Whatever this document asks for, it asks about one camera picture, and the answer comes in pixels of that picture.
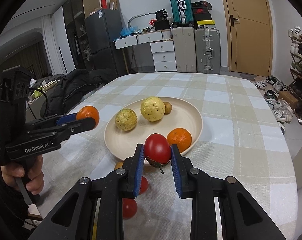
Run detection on red and black shoe box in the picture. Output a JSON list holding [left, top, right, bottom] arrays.
[[193, 8, 211, 20]]

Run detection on wooden shoe rack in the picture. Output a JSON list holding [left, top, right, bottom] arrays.
[[288, 26, 302, 120]]

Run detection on beige suitcase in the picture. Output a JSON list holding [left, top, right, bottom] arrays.
[[172, 27, 195, 73]]

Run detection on cream round plate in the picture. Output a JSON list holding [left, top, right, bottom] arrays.
[[104, 97, 203, 161]]

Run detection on small cardboard box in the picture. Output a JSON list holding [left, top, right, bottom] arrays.
[[278, 91, 299, 110]]

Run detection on white wardrobe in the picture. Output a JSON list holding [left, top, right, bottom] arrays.
[[51, 5, 75, 75]]

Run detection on person's left hand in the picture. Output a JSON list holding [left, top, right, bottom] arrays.
[[0, 155, 45, 193]]

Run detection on wooden door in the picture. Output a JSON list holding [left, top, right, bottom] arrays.
[[221, 0, 273, 75]]

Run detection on person's left forearm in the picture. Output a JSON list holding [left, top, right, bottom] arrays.
[[0, 175, 29, 240]]

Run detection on small black box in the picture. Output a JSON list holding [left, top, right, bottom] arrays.
[[155, 9, 169, 20]]

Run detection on silver suitcase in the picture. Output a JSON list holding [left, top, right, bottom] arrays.
[[194, 28, 221, 75]]

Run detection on black bag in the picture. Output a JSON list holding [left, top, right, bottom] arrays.
[[154, 19, 171, 30]]

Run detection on blue plastic bag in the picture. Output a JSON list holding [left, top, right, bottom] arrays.
[[120, 26, 136, 37]]

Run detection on black and yellow box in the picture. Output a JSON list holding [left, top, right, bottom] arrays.
[[196, 19, 215, 29]]

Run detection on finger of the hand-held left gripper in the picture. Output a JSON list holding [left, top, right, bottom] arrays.
[[28, 114, 79, 130], [51, 117, 96, 143]]

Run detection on teal suitcase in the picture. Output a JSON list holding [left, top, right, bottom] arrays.
[[168, 0, 193, 27]]

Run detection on rows of assorted shoes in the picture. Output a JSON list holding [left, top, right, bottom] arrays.
[[288, 26, 302, 73]]

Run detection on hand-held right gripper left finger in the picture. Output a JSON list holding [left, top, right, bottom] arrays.
[[28, 144, 145, 240]]

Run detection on red tomato with stem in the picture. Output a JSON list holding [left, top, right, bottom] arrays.
[[144, 133, 172, 174]]

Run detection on checked beige tablecloth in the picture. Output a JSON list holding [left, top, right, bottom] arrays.
[[32, 72, 299, 240]]

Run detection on orange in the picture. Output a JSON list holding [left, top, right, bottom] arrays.
[[167, 128, 193, 153], [76, 105, 100, 130]]

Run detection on open cardboard box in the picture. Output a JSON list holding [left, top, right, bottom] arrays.
[[26, 79, 64, 120]]

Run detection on dark grey fridge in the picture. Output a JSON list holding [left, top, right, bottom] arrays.
[[84, 8, 126, 77]]

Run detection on black jacket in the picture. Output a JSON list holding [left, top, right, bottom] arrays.
[[45, 69, 119, 117]]

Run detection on black cable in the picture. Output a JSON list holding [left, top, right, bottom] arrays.
[[32, 89, 50, 117]]

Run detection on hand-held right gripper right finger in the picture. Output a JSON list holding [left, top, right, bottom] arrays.
[[170, 144, 288, 240]]

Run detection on pile of white sneakers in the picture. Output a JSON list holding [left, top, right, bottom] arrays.
[[252, 75, 295, 135]]

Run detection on tall dark cabinet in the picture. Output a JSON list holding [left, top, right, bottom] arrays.
[[63, 0, 101, 73]]

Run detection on white drawer cabinet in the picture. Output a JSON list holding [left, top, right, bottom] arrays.
[[150, 40, 178, 72]]

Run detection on white desk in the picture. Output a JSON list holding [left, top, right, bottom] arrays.
[[114, 30, 173, 51]]

